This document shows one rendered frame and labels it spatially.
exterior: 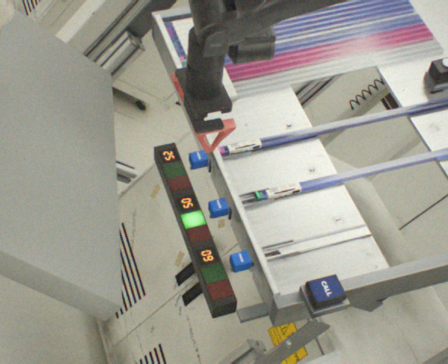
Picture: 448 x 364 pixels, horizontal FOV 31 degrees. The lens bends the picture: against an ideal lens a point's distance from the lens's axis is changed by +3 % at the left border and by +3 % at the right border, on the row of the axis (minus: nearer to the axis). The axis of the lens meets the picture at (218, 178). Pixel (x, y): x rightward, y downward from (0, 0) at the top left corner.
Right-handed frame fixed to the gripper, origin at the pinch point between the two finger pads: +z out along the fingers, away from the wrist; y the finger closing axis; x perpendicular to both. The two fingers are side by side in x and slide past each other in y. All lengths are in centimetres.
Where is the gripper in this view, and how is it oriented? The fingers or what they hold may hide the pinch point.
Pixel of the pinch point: (200, 127)
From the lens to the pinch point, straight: 133.3
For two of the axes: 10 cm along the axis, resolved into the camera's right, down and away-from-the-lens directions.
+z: -0.7, 6.4, 7.7
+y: -3.2, -7.4, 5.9
